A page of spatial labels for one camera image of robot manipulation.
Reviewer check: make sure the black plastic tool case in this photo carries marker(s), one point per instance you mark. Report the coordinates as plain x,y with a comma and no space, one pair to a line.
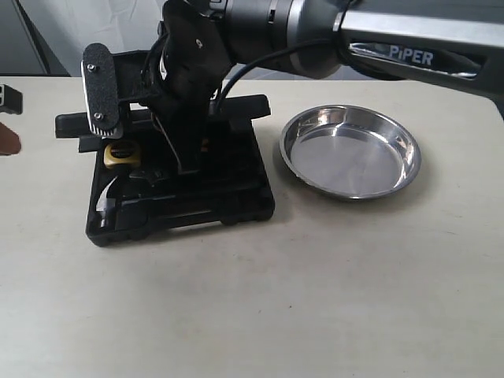
232,173

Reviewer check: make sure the yellow tape measure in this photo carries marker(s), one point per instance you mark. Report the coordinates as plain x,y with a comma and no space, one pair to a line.
122,153

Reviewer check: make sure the white backdrop curtain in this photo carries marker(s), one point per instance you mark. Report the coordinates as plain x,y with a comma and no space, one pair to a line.
65,28

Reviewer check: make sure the claw hammer black handle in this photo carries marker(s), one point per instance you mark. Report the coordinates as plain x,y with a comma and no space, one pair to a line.
116,215

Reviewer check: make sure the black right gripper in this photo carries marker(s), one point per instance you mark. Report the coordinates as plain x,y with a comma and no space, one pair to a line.
183,69

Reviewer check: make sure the round stainless steel tray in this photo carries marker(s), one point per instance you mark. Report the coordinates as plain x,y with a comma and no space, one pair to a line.
349,152

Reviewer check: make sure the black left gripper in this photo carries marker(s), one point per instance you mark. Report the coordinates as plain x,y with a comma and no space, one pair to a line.
11,102

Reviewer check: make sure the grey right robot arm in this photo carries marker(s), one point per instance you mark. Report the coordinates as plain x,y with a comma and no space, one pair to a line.
453,44

